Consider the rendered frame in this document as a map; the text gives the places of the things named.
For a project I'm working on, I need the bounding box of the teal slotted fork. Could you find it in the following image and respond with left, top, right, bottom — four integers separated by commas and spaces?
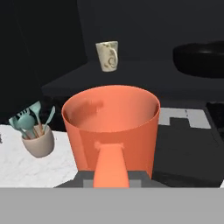
8, 115, 30, 140

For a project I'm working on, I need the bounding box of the teal spatula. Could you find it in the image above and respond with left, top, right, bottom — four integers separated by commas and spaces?
28, 101, 44, 136

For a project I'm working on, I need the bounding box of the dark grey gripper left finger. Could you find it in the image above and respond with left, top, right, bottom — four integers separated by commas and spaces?
54, 171, 96, 189

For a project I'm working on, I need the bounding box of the black hob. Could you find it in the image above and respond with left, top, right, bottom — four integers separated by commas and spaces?
150, 100, 224, 188

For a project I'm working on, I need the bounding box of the black cabinet door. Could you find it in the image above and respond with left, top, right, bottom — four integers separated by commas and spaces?
0, 0, 89, 125

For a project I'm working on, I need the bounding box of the cream patterned mug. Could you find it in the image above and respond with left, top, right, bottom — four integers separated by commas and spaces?
94, 40, 120, 74

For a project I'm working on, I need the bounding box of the orange pot with handle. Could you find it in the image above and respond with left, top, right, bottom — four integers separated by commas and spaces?
60, 84, 161, 189

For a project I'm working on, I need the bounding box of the dark open cabinet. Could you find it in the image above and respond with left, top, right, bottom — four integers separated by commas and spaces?
40, 0, 224, 102

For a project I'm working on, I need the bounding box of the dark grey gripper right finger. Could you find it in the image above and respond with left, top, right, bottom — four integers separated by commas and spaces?
127, 170, 168, 189

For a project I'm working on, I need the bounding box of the beige utensil pot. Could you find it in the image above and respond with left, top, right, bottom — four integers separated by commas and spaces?
21, 123, 56, 159

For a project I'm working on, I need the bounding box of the teal slim spoon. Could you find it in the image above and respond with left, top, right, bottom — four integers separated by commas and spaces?
42, 105, 57, 136

